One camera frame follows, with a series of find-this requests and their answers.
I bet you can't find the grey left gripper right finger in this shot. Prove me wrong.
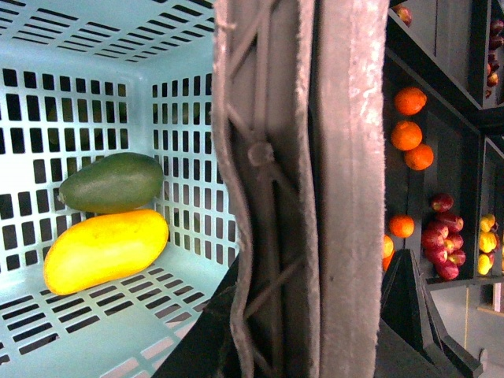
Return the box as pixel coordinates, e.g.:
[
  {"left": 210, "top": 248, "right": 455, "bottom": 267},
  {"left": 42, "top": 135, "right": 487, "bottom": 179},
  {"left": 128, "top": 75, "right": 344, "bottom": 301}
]
[{"left": 313, "top": 1, "right": 389, "bottom": 377}]

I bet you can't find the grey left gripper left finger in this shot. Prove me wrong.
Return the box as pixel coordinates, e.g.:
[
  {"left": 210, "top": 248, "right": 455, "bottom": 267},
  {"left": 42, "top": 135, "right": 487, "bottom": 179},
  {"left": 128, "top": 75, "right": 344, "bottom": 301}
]
[{"left": 212, "top": 1, "right": 321, "bottom": 377}]

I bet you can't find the light blue plastic basket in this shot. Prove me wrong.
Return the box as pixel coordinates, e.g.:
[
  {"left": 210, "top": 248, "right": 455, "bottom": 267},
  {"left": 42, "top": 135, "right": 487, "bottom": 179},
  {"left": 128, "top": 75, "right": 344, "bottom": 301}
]
[{"left": 1, "top": 1, "right": 239, "bottom": 377}]

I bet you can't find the green avocado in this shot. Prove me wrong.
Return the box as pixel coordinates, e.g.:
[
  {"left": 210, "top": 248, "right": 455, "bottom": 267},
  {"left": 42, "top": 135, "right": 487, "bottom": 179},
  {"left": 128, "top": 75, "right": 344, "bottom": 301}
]
[{"left": 58, "top": 152, "right": 164, "bottom": 214}]

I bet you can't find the yellow mango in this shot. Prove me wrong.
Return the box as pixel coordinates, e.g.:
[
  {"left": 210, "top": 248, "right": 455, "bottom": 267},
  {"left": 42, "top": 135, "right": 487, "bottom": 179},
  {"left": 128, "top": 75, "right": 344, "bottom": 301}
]
[{"left": 43, "top": 209, "right": 169, "bottom": 295}]

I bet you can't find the orange top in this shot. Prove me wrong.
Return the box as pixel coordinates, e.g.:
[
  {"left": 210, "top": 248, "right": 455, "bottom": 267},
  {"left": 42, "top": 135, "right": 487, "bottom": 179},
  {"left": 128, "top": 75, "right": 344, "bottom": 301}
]
[{"left": 394, "top": 87, "right": 428, "bottom": 116}]

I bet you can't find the orange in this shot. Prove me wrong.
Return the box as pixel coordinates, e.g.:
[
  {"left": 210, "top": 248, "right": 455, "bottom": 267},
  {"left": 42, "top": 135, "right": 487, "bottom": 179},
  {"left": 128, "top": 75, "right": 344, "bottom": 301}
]
[
  {"left": 391, "top": 120, "right": 423, "bottom": 151},
  {"left": 394, "top": 87, "right": 428, "bottom": 116},
  {"left": 404, "top": 143, "right": 434, "bottom": 171}
]

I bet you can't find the orange middle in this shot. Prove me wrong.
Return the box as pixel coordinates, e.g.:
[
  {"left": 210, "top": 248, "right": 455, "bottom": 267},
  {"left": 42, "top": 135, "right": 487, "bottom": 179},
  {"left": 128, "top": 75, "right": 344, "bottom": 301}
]
[{"left": 391, "top": 120, "right": 423, "bottom": 151}]

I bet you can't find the orange lower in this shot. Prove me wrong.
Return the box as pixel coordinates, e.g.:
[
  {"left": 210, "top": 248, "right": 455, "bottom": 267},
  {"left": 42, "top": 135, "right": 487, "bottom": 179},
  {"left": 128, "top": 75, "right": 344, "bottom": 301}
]
[{"left": 404, "top": 143, "right": 434, "bottom": 171}]

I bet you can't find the black fruit display shelf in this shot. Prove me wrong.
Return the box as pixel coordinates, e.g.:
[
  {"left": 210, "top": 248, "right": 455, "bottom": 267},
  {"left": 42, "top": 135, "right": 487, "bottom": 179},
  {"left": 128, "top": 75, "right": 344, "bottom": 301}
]
[{"left": 384, "top": 1, "right": 503, "bottom": 290}]

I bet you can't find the orange small bottom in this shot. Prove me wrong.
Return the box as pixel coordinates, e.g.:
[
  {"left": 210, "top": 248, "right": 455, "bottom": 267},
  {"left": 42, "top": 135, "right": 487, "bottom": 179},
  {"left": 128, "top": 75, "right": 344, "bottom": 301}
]
[{"left": 388, "top": 214, "right": 415, "bottom": 239}]

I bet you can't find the red apple pile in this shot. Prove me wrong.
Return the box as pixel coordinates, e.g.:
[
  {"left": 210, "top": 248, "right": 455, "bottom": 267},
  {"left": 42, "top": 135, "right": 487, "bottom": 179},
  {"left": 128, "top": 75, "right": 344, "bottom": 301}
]
[{"left": 421, "top": 193, "right": 466, "bottom": 281}]

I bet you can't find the yellow apple pile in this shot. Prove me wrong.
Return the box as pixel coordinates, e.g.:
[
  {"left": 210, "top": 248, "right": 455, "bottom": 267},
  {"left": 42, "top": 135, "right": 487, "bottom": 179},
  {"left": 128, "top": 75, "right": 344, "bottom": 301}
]
[{"left": 477, "top": 213, "right": 500, "bottom": 276}]

